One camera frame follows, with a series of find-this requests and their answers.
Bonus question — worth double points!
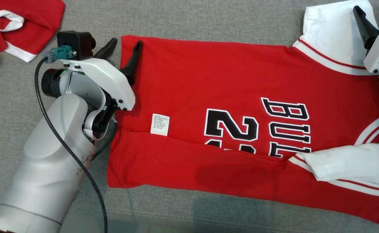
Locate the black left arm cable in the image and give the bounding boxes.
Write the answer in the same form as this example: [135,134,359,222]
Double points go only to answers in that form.
[34,57,108,233]

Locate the red shorts with white trim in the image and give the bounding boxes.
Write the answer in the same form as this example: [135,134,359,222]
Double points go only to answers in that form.
[0,0,66,82]

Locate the red and white basketball jersey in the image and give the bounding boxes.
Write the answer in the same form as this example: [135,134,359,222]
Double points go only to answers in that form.
[107,0,379,231]

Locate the teal left cable connector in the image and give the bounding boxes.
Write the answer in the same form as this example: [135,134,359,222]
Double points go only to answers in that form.
[45,45,77,63]

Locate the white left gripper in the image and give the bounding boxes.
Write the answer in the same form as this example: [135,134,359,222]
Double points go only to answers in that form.
[60,38,144,112]

